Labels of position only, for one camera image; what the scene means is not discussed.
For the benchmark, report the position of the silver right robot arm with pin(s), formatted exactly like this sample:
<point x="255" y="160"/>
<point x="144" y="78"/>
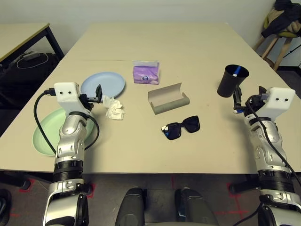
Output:
<point x="256" y="150"/>

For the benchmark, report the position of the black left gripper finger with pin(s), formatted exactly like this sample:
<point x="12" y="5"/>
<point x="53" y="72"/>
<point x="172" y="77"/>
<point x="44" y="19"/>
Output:
<point x="100" y="94"/>

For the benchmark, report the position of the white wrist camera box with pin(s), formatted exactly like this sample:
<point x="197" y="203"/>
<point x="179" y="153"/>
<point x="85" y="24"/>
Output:
<point x="279" y="101"/>
<point x="65" y="96"/>

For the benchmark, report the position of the black cup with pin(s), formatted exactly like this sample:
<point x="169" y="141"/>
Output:
<point x="227" y="84"/>

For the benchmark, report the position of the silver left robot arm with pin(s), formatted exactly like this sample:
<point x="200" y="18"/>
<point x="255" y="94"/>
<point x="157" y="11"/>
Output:
<point x="70" y="141"/>

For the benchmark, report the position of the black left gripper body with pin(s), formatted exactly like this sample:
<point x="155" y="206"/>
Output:
<point x="88" y="99"/>

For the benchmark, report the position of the light green plate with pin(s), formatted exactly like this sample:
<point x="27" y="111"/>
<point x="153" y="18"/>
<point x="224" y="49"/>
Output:
<point x="47" y="136"/>

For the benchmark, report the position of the purple tissue pack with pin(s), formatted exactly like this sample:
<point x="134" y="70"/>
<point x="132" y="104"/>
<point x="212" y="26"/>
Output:
<point x="145" y="75"/>

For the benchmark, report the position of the grey glasses case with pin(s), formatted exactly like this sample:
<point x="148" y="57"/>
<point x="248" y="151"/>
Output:
<point x="171" y="106"/>

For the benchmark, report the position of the blue marker with white end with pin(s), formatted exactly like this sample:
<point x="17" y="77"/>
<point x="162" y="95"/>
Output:
<point x="237" y="70"/>

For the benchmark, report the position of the dark grey robot leg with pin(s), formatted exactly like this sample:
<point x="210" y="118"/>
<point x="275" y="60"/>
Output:
<point x="131" y="207"/>
<point x="195" y="209"/>

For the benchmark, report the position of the light blue plate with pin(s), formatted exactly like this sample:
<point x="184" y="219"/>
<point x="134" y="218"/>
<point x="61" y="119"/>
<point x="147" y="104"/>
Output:
<point x="108" y="82"/>

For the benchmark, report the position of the black sunglasses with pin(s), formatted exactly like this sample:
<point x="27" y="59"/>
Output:
<point x="192" y="124"/>

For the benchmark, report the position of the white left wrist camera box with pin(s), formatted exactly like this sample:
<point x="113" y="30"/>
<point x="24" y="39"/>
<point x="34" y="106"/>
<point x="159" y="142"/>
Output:
<point x="65" y="96"/>

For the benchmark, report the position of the wooden stool with green seat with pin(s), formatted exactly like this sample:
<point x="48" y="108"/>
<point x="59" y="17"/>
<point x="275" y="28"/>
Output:
<point x="283" y="51"/>

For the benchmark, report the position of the grey power adapter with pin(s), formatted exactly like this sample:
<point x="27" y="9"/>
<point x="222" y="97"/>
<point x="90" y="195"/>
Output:
<point x="30" y="56"/>

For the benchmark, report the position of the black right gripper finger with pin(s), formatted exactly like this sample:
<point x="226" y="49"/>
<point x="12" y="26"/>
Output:
<point x="238" y="97"/>
<point x="261" y="90"/>

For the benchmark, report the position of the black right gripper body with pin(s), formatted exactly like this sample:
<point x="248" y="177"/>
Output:
<point x="254" y="103"/>

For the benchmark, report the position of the dark grey robot right leg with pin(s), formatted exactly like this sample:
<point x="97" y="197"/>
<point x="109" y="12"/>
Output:
<point x="195" y="209"/>

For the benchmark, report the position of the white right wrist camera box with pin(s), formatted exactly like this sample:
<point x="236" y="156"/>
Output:
<point x="279" y="101"/>

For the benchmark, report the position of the white tissue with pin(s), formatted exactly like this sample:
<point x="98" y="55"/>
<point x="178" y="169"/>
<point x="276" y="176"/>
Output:
<point x="114" y="110"/>

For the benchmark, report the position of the dark grey robot left leg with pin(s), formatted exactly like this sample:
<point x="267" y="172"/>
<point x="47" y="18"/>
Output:
<point x="131" y="207"/>

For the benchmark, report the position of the beige fleece garment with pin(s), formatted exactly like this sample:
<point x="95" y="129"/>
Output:
<point x="274" y="15"/>

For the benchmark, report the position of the black jacket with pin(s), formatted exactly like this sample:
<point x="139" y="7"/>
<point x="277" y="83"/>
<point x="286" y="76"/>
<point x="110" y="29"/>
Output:
<point x="282" y="21"/>

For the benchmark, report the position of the black table foot with caster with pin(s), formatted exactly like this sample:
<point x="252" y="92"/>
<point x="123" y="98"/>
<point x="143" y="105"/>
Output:
<point x="14" y="177"/>
<point x="244" y="186"/>
<point x="88" y="188"/>

